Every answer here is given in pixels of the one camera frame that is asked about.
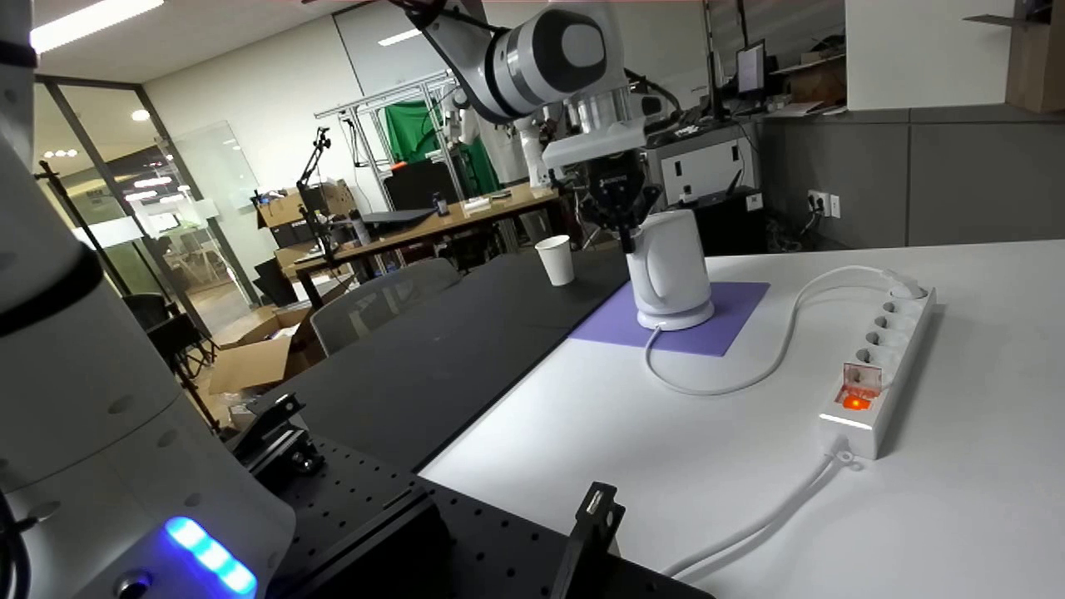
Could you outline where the white wall outlet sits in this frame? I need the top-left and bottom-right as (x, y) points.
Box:
(806, 186), (845, 223)

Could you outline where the white paper cup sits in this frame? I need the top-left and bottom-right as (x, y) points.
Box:
(531, 229), (580, 294)

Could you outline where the grey metal cabinet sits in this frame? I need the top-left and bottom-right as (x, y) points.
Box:
(642, 124), (772, 215)

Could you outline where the white kettle power cable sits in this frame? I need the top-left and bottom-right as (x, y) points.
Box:
(640, 260), (926, 400)

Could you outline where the black camera tripod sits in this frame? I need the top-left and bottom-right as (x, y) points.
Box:
(290, 124), (339, 265)

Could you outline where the white electric kettle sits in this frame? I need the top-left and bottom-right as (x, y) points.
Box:
(623, 205), (718, 337)

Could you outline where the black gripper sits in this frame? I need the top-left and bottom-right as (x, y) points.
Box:
(570, 146), (667, 252)

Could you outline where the green cloth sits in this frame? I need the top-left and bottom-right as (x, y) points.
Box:
(379, 97), (504, 198)

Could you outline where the white power strip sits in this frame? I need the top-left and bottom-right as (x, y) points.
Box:
(816, 280), (937, 463)

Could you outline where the black monitor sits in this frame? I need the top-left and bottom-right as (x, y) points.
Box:
(733, 37), (772, 101)

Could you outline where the black camera stand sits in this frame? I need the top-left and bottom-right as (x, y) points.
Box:
(545, 480), (629, 599)

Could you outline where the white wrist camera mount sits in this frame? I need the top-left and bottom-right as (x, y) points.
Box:
(538, 115), (649, 173)

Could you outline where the white power strip cable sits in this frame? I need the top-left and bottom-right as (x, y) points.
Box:
(661, 435), (864, 584)

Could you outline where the grey office chair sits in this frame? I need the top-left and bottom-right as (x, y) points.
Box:
(307, 255), (464, 364)

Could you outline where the wooden table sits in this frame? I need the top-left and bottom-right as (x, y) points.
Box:
(272, 179), (564, 314)

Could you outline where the purple mat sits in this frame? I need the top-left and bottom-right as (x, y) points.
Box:
(570, 276), (772, 364)

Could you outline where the open cardboard box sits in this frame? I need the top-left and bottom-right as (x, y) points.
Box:
(251, 179), (360, 252)

